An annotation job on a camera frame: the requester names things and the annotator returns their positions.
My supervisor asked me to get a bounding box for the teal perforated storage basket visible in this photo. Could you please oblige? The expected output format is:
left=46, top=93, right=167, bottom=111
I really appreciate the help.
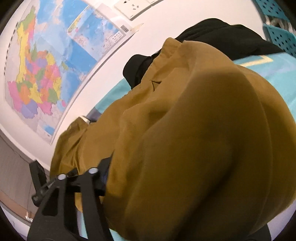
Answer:
left=253, top=0, right=295, bottom=57

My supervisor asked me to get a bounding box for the mustard yellow garment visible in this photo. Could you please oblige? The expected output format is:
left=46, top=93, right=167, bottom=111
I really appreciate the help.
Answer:
left=50, top=38, right=295, bottom=240

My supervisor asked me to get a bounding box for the grey framed panel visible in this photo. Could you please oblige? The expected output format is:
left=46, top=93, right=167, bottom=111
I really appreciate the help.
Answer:
left=1, top=133, right=38, bottom=223

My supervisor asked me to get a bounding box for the colourful wall map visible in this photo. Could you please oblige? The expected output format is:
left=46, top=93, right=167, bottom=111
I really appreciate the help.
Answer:
left=4, top=1, right=135, bottom=143

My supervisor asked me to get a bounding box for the black garment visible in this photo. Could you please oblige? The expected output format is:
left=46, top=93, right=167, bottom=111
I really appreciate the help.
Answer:
left=123, top=18, right=284, bottom=88

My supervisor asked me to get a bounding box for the teal bed sheet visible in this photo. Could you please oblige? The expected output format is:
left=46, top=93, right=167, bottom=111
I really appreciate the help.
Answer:
left=84, top=53, right=295, bottom=240

